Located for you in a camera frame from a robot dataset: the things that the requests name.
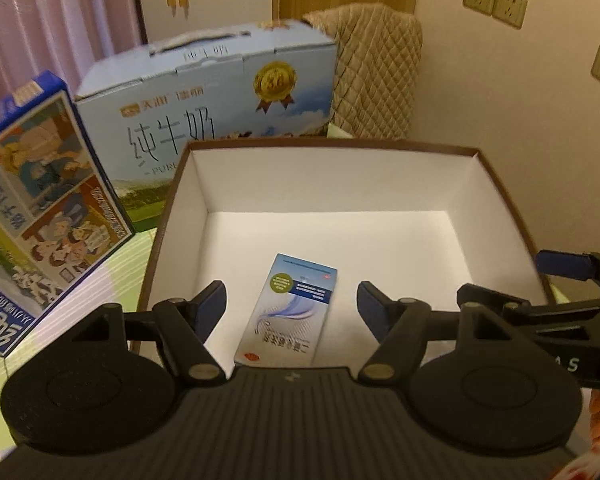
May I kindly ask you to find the light blue milk carton box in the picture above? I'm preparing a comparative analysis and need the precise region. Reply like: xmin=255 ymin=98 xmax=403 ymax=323
xmin=74 ymin=21 xmax=337 ymax=232

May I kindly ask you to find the dark blue milk carton box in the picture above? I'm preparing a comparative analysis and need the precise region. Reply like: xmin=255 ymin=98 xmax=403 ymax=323
xmin=0 ymin=70 xmax=134 ymax=358

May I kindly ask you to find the person's right hand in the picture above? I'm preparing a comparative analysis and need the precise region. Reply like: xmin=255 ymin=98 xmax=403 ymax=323
xmin=588 ymin=389 xmax=600 ymax=443

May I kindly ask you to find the checkered tablecloth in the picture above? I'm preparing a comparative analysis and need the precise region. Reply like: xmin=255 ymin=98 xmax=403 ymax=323
xmin=0 ymin=230 xmax=156 ymax=461

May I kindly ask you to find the quilted beige chair cover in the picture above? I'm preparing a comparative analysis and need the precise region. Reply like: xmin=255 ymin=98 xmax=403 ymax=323
xmin=303 ymin=3 xmax=424 ymax=141

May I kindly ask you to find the blue white medicine box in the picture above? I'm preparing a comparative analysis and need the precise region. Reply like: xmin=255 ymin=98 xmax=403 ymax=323
xmin=234 ymin=254 xmax=338 ymax=368

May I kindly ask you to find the brown open cardboard box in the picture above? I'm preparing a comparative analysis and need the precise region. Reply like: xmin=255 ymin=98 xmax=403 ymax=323
xmin=138 ymin=138 xmax=553 ymax=370

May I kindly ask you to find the pink curtain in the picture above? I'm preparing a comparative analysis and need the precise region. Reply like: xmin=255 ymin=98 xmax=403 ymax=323
xmin=0 ymin=0 xmax=146 ymax=99

